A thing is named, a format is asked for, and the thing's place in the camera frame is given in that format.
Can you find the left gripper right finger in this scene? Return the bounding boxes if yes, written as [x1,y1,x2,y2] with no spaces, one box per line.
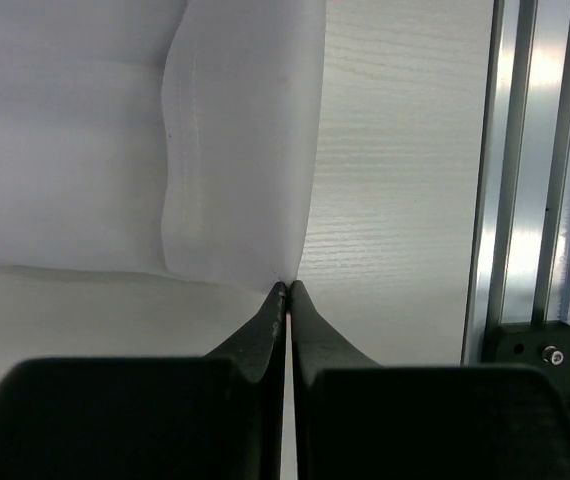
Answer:
[289,281,570,480]

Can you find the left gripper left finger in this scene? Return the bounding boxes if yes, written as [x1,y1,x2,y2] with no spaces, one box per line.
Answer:
[0,283,286,479]

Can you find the white t shirt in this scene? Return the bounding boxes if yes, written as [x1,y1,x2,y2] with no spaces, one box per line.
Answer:
[0,1,326,291]

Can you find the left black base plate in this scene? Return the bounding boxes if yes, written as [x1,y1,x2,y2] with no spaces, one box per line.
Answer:
[481,322,570,401]

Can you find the aluminium front rail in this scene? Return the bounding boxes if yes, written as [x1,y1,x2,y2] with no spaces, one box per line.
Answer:
[462,1,570,363]

